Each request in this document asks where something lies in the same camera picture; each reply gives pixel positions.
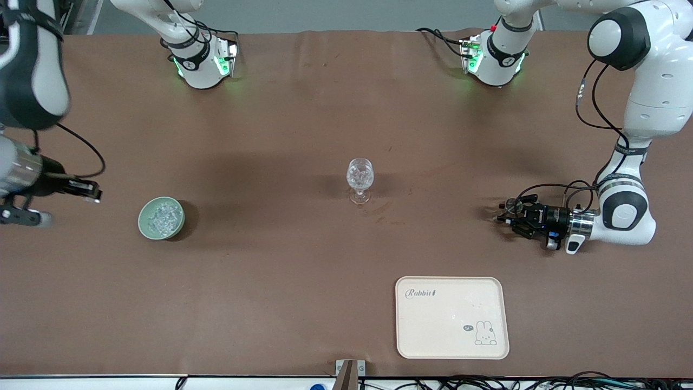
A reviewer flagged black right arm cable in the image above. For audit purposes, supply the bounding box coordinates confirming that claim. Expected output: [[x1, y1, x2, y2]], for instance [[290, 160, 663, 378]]
[[56, 123, 107, 179]]

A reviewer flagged black left base cable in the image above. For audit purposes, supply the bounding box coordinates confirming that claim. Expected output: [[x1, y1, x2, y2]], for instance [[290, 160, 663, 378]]
[[416, 27, 469, 58]]

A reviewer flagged black base cable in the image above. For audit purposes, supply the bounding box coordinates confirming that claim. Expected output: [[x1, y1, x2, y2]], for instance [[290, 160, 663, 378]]
[[416, 27, 469, 58], [192, 21, 240, 47]]

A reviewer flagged white table edge rail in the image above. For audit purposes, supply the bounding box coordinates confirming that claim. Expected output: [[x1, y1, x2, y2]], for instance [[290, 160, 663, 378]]
[[0, 375, 336, 390]]

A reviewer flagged cream rabbit print tray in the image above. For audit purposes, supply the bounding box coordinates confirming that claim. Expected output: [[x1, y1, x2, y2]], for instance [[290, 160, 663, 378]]
[[395, 276, 510, 360]]

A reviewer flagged brown table cover sheet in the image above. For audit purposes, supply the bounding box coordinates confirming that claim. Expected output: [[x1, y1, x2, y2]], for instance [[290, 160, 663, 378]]
[[0, 28, 693, 378]]

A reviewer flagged black right base cable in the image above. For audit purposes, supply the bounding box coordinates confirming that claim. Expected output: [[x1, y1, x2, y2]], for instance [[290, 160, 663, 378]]
[[192, 21, 240, 47]]

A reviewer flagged clear stemmed wine glass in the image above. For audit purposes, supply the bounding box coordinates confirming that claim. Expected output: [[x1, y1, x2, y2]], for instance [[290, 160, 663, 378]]
[[346, 158, 375, 205]]

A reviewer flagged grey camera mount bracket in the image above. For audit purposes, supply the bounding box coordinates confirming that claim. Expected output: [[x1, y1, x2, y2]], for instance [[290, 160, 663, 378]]
[[335, 360, 367, 390]]

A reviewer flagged green ceramic bowl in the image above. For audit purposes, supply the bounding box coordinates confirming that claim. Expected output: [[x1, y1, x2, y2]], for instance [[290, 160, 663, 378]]
[[138, 197, 186, 241]]

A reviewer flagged black cable bundle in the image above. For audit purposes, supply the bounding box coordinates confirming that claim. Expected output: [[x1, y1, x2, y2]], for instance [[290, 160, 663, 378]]
[[357, 371, 693, 390]]

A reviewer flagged clear ice cubes pile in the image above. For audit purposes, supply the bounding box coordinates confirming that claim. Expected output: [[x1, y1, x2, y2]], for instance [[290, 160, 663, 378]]
[[146, 200, 182, 237]]

